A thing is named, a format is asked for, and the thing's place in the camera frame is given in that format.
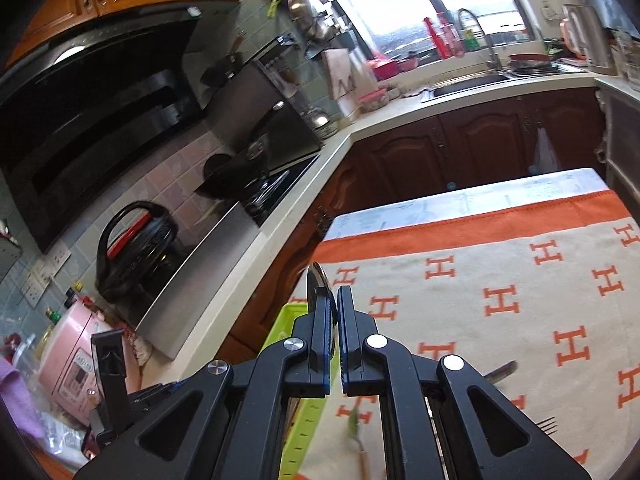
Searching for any metal pot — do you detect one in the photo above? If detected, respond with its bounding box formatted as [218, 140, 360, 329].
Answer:
[289, 0, 326, 27]

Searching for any steel splash guard panel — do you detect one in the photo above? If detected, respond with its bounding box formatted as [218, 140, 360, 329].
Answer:
[134, 200, 262, 361]
[205, 57, 323, 158]

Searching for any red pan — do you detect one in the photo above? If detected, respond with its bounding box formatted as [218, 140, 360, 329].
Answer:
[507, 52, 558, 71]

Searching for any pink bottle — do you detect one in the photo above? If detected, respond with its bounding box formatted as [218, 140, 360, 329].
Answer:
[437, 11, 466, 58]

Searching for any bowl with pink lid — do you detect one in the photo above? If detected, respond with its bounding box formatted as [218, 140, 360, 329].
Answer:
[357, 89, 391, 111]

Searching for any small round metal spoon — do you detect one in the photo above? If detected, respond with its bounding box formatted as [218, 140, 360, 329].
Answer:
[306, 261, 335, 311]

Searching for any glass jar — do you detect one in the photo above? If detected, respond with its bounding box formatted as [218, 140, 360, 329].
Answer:
[7, 332, 38, 376]

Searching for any pink rice cooker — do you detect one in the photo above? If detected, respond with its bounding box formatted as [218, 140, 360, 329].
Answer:
[39, 302, 118, 418]

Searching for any wide metal soup spoon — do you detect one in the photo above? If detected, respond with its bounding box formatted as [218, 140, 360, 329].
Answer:
[484, 360, 519, 387]

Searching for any white kitchen counter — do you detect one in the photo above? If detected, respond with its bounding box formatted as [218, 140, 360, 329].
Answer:
[165, 67, 640, 361]

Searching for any oil bottle with green cap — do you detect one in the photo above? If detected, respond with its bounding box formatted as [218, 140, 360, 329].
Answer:
[42, 307, 66, 341]

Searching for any metal faucet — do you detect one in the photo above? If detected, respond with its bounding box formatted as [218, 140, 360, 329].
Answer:
[457, 8, 502, 72]

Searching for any red bottle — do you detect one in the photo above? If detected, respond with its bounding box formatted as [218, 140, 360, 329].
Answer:
[424, 16, 441, 61]

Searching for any steel sink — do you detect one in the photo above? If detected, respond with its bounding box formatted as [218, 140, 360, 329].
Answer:
[430, 67, 586, 98]

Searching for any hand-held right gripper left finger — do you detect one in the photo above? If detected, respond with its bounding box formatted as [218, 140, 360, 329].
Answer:
[74, 285, 337, 480]

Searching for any orange and beige printed blanket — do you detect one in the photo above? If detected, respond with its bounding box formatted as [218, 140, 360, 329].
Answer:
[290, 190, 640, 480]

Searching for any pink cutting board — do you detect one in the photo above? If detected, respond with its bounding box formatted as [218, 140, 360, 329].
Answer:
[321, 49, 357, 102]

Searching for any black wok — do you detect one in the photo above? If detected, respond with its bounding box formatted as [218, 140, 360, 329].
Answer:
[194, 142, 273, 201]

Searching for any black cooktop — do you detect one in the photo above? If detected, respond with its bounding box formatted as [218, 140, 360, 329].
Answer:
[240, 152, 322, 228]

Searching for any purple cloth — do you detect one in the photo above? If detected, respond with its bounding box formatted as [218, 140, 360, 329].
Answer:
[0, 357, 43, 436]

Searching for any kitchen window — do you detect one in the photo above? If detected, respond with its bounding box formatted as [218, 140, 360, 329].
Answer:
[320, 0, 531, 61]

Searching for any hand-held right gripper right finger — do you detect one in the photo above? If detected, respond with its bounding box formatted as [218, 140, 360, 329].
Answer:
[336, 285, 588, 480]

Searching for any black range hood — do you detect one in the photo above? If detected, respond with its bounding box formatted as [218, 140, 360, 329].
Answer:
[0, 0, 241, 256]

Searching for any grey appliance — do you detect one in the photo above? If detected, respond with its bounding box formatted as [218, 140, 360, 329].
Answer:
[597, 77, 640, 211]

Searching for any white plastic bag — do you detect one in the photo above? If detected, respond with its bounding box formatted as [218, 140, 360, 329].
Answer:
[530, 127, 560, 176]

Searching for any black pressure cooker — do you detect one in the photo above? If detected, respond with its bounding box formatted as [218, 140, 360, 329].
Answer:
[95, 200, 180, 311]

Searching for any white plastic packet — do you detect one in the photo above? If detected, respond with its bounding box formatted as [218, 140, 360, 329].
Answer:
[37, 410, 91, 466]

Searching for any white wall socket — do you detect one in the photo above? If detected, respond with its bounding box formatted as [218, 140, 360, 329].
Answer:
[22, 265, 51, 308]
[47, 242, 73, 273]

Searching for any green plastic utensil tray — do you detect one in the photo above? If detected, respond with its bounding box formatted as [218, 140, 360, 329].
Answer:
[260, 302, 331, 480]

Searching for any steel electric kettle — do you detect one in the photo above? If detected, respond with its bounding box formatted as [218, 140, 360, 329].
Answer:
[560, 4, 617, 76]

